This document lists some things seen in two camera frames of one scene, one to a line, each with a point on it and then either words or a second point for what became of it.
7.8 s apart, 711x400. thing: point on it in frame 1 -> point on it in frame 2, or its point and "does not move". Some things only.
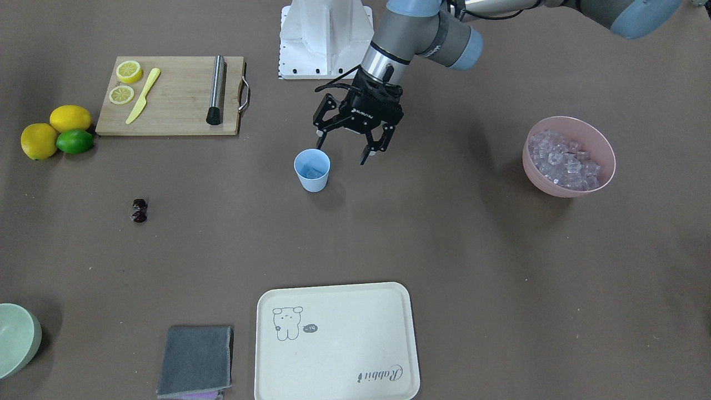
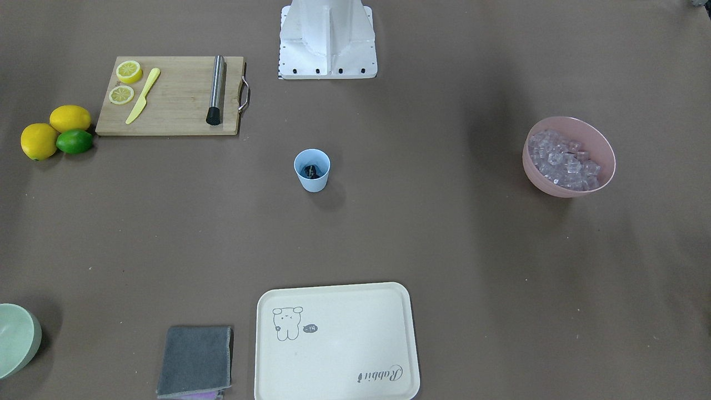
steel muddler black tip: [214, 115] does not move
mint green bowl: [20, 332] does not move
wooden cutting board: [179, 101] does not move
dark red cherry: [140, 204] -> [310, 170]
